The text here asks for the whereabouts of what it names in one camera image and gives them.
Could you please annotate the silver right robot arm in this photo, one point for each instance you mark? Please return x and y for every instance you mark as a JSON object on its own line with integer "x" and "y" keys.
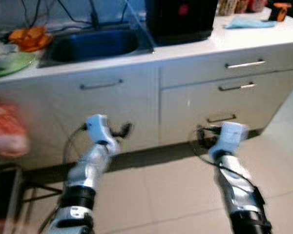
{"x": 237, "y": 180}

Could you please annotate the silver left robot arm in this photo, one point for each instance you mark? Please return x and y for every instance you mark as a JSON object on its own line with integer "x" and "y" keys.
{"x": 88, "y": 168}

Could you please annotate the white kitchen cabinet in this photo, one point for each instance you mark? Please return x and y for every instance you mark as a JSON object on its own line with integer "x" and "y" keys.
{"x": 136, "y": 112}

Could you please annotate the stainless steel sink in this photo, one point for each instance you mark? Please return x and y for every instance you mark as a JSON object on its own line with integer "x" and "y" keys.
{"x": 95, "y": 46}

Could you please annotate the red plastic bag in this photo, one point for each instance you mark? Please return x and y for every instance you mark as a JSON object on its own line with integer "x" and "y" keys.
{"x": 7, "y": 131}

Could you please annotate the black water dispenser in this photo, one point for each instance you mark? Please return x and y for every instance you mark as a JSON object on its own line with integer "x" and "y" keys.
{"x": 180, "y": 22}

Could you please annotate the steel sink faucet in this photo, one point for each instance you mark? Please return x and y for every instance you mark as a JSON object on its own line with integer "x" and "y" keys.
{"x": 94, "y": 14}

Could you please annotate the light blue cloth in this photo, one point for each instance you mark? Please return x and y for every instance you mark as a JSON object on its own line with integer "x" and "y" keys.
{"x": 249, "y": 23}

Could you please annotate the pale green plate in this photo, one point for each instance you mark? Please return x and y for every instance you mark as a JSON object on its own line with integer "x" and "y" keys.
{"x": 10, "y": 63}

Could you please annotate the orange plastic bowl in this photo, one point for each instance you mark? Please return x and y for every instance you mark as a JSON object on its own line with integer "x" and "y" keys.
{"x": 29, "y": 39}

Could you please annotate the tan food jar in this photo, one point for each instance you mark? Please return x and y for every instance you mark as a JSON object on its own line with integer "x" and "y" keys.
{"x": 227, "y": 6}

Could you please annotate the brown food jar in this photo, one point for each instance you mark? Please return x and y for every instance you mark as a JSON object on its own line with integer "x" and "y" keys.
{"x": 242, "y": 5}

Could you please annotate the red food jar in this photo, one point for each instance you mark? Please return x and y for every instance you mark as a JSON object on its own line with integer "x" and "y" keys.
{"x": 258, "y": 4}

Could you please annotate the orange and black tool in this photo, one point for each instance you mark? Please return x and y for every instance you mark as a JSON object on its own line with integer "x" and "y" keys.
{"x": 281, "y": 10}

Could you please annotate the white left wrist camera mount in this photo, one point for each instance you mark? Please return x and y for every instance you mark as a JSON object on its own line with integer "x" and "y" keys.
{"x": 97, "y": 127}

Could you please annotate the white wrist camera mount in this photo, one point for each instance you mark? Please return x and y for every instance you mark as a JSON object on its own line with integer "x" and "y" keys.
{"x": 232, "y": 136}
{"x": 97, "y": 127}

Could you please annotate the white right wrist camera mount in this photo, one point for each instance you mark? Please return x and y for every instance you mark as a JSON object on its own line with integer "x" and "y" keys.
{"x": 232, "y": 136}

